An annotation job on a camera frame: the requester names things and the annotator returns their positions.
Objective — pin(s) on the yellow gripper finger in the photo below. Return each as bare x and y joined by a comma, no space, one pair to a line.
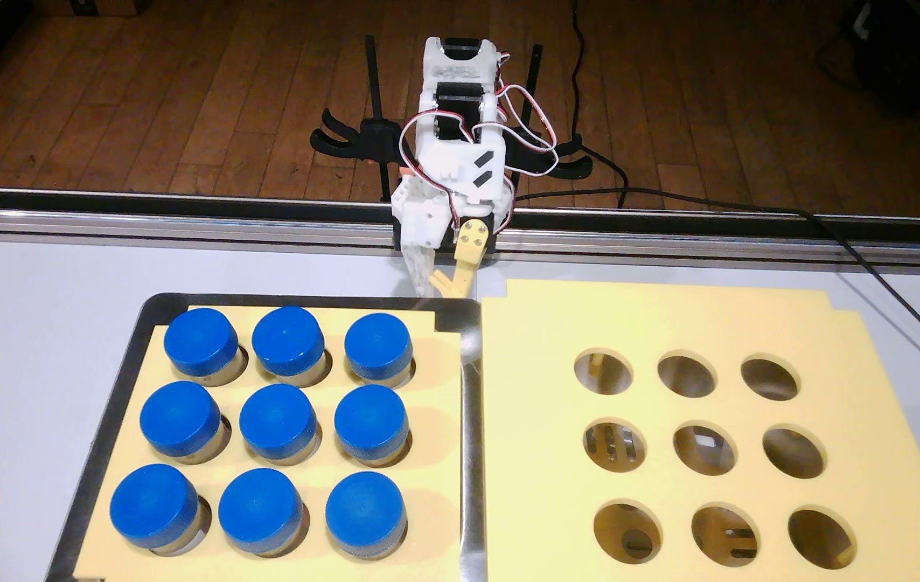
472,238

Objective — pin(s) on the white lattice gripper finger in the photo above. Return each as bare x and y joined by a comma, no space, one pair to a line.
425,267

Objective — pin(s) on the blue-capped test tube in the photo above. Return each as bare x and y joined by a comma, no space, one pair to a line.
260,509
289,339
365,511
277,419
377,346
200,339
154,505
371,420
180,419

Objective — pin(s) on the black bar clamp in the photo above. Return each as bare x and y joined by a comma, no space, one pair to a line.
565,166
379,133

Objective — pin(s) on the yellow foam tube rack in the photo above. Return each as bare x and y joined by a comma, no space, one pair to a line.
428,485
541,453

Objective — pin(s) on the steel tray with black rim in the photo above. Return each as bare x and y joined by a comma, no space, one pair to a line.
117,388

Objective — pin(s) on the black bag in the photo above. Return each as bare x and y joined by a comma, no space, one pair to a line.
912,56

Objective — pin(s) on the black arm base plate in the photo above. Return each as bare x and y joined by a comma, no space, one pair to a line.
449,257

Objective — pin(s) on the aluminium table edge rail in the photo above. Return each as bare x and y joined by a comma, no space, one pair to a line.
104,220

